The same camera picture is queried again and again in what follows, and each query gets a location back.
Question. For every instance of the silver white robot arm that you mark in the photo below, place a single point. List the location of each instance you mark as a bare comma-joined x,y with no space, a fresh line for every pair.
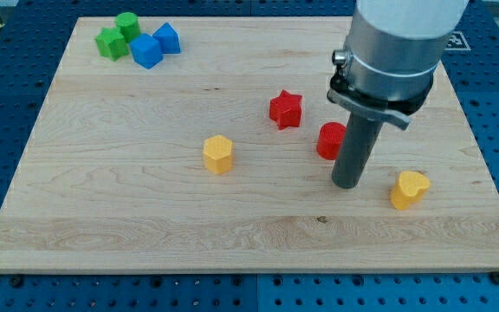
385,68

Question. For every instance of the yellow hexagon block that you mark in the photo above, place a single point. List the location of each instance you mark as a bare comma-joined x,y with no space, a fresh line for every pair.
218,154

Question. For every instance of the red star block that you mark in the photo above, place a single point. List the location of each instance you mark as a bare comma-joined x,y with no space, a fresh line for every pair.
285,110

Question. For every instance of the green star block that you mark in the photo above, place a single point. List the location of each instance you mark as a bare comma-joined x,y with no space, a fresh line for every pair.
111,43

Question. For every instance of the wooden board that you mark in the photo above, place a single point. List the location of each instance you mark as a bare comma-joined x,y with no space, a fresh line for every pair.
112,179

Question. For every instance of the red cylinder block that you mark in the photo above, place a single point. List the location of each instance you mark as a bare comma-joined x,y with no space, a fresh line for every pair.
330,138

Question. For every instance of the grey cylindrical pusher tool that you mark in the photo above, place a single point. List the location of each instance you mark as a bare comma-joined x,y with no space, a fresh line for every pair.
355,150

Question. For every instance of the blue cube block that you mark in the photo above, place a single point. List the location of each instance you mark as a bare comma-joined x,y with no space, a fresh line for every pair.
146,51

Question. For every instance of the yellow heart block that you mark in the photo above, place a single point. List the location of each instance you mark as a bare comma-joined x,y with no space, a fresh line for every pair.
408,189

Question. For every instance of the green cylinder block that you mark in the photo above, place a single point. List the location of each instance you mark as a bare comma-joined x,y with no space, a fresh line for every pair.
128,23

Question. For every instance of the black white fiducial marker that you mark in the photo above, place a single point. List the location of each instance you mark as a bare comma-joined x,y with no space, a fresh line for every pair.
457,42

